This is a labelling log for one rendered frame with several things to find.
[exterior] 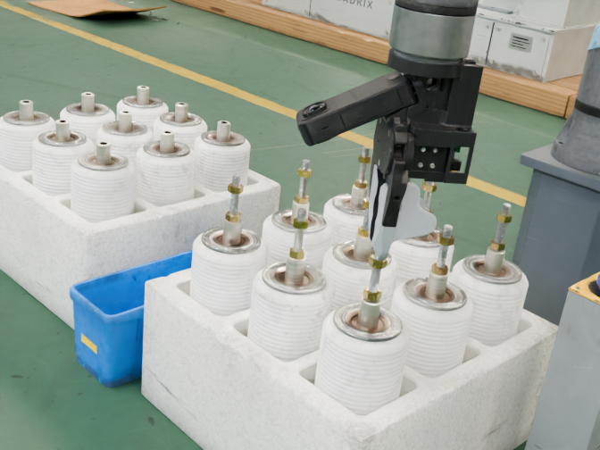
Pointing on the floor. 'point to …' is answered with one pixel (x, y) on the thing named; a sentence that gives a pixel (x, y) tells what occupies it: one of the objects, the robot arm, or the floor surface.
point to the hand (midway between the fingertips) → (374, 245)
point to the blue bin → (116, 319)
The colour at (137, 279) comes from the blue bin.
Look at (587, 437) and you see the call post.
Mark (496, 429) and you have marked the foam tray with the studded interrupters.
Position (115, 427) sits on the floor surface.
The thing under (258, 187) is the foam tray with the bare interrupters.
